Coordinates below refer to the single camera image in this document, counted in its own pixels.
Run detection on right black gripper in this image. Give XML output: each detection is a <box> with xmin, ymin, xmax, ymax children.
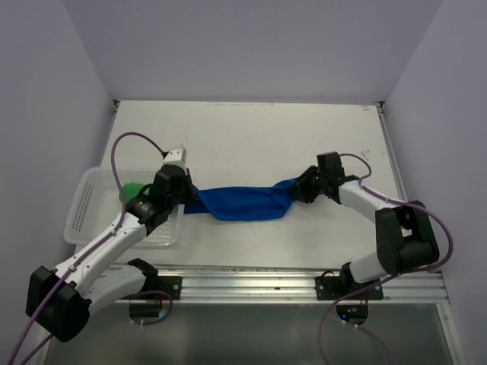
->
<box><xmin>285</xmin><ymin>165</ymin><xmax>327</xmax><ymax>204</ymax></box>

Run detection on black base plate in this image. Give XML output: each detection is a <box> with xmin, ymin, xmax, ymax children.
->
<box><xmin>123</xmin><ymin>276</ymin><xmax>182</xmax><ymax>301</ymax></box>
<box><xmin>314</xmin><ymin>276</ymin><xmax>384</xmax><ymax>300</ymax></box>

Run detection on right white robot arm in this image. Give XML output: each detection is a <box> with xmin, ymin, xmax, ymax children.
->
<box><xmin>286</xmin><ymin>152</ymin><xmax>440</xmax><ymax>299</ymax></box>

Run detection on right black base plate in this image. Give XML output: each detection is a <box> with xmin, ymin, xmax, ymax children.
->
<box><xmin>314</xmin><ymin>276</ymin><xmax>384</xmax><ymax>300</ymax></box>

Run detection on blue microfiber towel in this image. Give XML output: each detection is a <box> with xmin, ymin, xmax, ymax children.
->
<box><xmin>184</xmin><ymin>178</ymin><xmax>296</xmax><ymax>222</ymax></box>

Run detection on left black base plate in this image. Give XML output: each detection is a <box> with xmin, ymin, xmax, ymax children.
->
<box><xmin>123</xmin><ymin>276</ymin><xmax>182</xmax><ymax>301</ymax></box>

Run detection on green microfiber towel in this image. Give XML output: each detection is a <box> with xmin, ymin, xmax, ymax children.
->
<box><xmin>119</xmin><ymin>182</ymin><xmax>151</xmax><ymax>202</ymax></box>

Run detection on clear plastic basket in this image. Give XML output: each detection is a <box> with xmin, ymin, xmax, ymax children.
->
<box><xmin>63</xmin><ymin>167</ymin><xmax>184</xmax><ymax>249</ymax></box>

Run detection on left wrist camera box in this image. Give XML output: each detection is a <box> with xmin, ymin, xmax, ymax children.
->
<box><xmin>163</xmin><ymin>146</ymin><xmax>187</xmax><ymax>174</ymax></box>

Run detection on aluminium mounting rail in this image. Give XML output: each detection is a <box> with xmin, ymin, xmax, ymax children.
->
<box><xmin>158</xmin><ymin>267</ymin><xmax>449</xmax><ymax>304</ymax></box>

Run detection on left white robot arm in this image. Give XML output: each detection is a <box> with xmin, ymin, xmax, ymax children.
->
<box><xmin>26</xmin><ymin>162</ymin><xmax>196</xmax><ymax>342</ymax></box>

